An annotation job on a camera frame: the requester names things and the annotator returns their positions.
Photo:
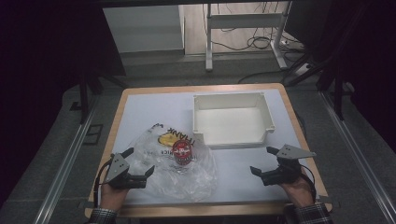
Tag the white power strip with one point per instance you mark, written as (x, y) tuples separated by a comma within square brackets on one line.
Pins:
[(302, 69)]

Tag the white table mat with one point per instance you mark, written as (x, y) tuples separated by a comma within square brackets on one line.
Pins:
[(155, 109)]

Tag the white metal desk frame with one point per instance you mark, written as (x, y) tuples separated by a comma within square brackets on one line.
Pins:
[(243, 21)]

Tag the black stand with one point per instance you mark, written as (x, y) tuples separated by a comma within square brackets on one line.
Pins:
[(83, 99), (337, 93)]

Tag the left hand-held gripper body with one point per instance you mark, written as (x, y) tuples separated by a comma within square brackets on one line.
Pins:
[(116, 166)]

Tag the person's left hand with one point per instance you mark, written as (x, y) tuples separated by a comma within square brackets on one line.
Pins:
[(110, 196)]

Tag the red can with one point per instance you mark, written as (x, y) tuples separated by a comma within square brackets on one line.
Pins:
[(182, 152)]

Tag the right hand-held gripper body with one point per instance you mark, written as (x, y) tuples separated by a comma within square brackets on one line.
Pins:
[(291, 151)]

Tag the clear printed plastic bag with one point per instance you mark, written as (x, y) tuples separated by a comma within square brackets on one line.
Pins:
[(183, 182)]

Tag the white plastic box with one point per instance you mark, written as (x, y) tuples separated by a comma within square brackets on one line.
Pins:
[(232, 124)]

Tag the wooden table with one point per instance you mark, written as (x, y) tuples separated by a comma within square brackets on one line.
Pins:
[(124, 93)]

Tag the white cabinet panel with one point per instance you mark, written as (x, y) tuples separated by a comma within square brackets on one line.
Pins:
[(143, 28)]

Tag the aluminium rail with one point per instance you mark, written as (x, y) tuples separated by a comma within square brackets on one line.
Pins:
[(358, 149), (65, 168)]

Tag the person's right hand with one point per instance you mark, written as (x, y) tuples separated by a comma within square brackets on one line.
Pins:
[(300, 193)]

